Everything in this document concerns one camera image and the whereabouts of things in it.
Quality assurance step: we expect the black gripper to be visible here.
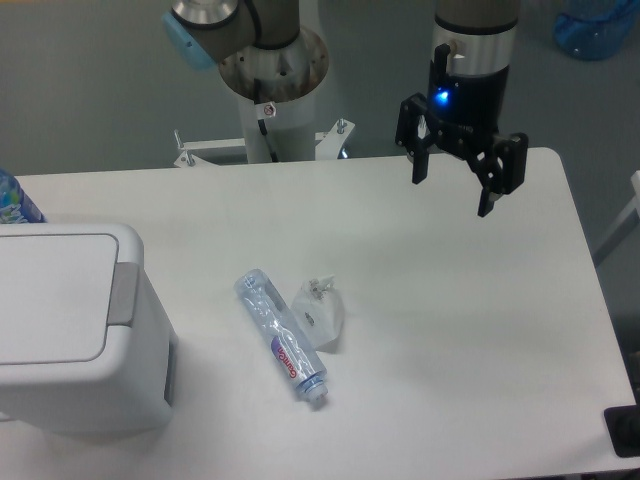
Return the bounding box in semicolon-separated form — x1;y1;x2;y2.
395;65;529;217

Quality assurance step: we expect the white push-lid trash can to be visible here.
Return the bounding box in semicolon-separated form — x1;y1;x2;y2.
1;223;178;434

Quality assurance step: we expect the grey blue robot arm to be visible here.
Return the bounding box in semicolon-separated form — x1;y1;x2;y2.
162;1;528;216

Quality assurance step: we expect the large blue water jug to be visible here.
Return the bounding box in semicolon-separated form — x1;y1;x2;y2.
552;1;639;61

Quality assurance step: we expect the clear plastic bag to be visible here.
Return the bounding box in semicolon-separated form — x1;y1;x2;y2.
290;275;346;353

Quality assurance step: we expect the crushed clear plastic bottle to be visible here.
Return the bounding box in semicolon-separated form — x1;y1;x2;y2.
234;269;328;407

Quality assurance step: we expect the black device at table edge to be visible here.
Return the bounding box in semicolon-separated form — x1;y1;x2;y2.
604;405;639;458

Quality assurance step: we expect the blue labelled bottle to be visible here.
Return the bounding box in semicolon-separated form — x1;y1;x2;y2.
1;170;47;224

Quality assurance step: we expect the white frame at right edge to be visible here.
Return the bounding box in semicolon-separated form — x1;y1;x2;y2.
592;171;639;268

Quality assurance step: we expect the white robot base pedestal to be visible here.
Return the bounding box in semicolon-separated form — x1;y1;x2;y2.
174;26;355;167

